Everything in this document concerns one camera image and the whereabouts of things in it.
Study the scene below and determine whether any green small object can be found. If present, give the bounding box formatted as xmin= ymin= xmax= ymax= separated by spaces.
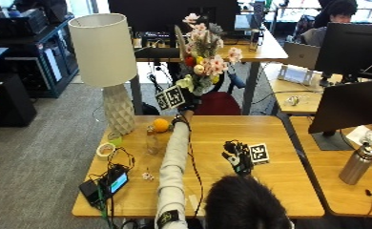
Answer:
xmin=107 ymin=135 xmax=124 ymax=147

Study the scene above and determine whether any glove marker cube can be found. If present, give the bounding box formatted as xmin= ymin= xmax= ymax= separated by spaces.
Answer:
xmin=246 ymin=143 xmax=272 ymax=165
xmin=155 ymin=85 xmax=187 ymax=112

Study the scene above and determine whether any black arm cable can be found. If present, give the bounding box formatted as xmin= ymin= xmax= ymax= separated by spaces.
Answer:
xmin=185 ymin=120 xmax=205 ymax=220

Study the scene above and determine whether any clear glass bottle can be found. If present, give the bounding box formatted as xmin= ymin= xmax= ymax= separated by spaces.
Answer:
xmin=145 ymin=125 xmax=159 ymax=156

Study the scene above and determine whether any person's left hand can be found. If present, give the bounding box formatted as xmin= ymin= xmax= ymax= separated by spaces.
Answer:
xmin=179 ymin=88 xmax=202 ymax=113

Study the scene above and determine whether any red office chair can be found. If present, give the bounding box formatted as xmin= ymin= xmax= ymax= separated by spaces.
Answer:
xmin=193 ymin=91 xmax=242 ymax=116

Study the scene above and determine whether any silver laptop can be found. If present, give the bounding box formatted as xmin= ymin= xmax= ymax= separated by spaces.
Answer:
xmin=282 ymin=41 xmax=322 ymax=71

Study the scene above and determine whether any white tablet stand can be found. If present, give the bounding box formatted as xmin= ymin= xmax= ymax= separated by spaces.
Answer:
xmin=276 ymin=64 xmax=314 ymax=86

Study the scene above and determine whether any large black computer monitor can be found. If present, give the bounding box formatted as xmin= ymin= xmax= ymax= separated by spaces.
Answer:
xmin=313 ymin=22 xmax=372 ymax=88

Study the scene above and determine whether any left glove marker cube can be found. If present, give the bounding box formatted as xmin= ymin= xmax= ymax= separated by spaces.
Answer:
xmin=155 ymin=85 xmax=187 ymax=112

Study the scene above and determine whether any black device with screen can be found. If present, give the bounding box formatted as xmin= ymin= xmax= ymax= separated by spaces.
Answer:
xmin=103 ymin=167 xmax=129 ymax=196

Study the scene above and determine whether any artificial flower bouquet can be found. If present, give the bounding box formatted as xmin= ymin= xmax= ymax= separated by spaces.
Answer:
xmin=173 ymin=12 xmax=244 ymax=97

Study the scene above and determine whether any black power pack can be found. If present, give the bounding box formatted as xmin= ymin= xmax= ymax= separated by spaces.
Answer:
xmin=76 ymin=179 xmax=105 ymax=207

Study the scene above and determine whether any black arm strap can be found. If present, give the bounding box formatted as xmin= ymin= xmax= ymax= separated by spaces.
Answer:
xmin=156 ymin=209 xmax=181 ymax=229

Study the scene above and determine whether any right glove marker cube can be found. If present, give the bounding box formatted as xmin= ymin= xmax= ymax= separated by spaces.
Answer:
xmin=246 ymin=143 xmax=272 ymax=165

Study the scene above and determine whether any wide black monitor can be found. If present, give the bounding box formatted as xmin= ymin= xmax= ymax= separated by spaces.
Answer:
xmin=105 ymin=0 xmax=241 ymax=33

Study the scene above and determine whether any white paper sheet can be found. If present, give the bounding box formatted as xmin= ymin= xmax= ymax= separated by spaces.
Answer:
xmin=345 ymin=124 xmax=372 ymax=147

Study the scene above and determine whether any black cabinet box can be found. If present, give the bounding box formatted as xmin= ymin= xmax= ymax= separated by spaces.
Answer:
xmin=0 ymin=73 xmax=38 ymax=128

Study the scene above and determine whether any steel water bottle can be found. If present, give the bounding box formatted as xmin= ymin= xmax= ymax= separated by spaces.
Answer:
xmin=337 ymin=141 xmax=372 ymax=186

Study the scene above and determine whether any black storage shelf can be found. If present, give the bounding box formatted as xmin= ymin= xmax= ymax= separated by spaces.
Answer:
xmin=0 ymin=8 xmax=79 ymax=99

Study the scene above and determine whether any white table lamp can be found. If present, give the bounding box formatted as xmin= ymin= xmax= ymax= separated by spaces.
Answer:
xmin=67 ymin=12 xmax=139 ymax=136

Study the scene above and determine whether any roll of tape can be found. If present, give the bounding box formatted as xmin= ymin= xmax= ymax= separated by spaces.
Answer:
xmin=95 ymin=142 xmax=116 ymax=161

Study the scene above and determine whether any orange fruit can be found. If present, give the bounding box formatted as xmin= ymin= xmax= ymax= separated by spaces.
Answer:
xmin=152 ymin=117 xmax=171 ymax=134

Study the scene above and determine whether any person's right hand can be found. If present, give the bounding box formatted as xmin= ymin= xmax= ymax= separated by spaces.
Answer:
xmin=220 ymin=139 xmax=254 ymax=177

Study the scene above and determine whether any person's head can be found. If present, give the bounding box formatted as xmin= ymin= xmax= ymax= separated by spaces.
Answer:
xmin=204 ymin=175 xmax=293 ymax=229

